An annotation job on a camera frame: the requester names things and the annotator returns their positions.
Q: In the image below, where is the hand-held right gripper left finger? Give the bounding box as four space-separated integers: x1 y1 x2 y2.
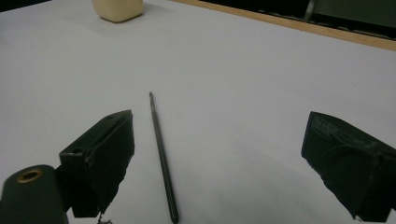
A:
59 109 135 218

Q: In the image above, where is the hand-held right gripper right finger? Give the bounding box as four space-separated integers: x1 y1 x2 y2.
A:
301 111 396 223

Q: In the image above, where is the thin black pen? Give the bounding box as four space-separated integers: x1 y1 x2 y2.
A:
148 91 180 224

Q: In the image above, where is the beige square cup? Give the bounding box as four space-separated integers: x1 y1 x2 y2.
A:
92 0 145 23

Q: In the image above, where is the white table mat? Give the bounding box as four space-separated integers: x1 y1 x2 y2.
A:
0 0 396 224

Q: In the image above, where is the white metal stand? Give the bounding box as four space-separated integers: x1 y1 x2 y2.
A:
304 0 317 23

